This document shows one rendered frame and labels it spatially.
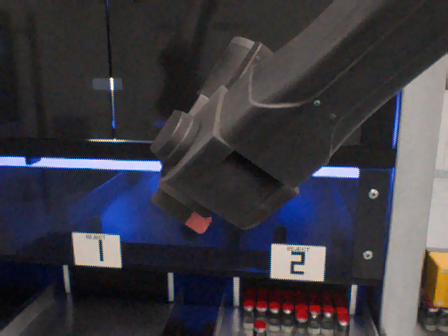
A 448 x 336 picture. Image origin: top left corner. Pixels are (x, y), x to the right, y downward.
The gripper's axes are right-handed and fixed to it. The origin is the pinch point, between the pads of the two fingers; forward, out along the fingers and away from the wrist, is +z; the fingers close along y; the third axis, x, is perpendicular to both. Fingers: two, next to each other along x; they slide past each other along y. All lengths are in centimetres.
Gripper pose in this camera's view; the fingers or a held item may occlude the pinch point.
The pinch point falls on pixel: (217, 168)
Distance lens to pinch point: 52.3
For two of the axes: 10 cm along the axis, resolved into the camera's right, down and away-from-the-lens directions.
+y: -5.5, 8.4, -0.2
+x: 8.3, 5.4, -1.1
